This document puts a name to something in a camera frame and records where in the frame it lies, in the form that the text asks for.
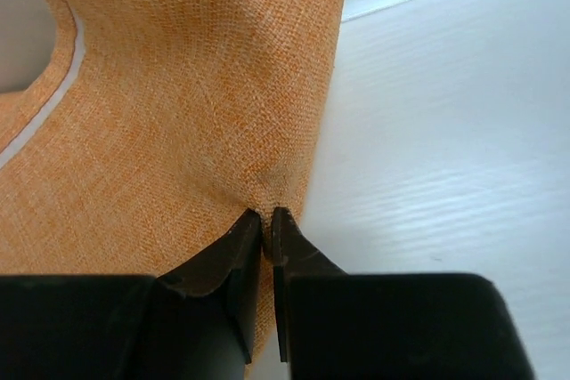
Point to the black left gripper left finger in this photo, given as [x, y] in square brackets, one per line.
[194, 322]

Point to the orange cloth placemat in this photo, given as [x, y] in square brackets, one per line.
[161, 122]

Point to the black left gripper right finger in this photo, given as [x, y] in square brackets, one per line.
[336, 325]

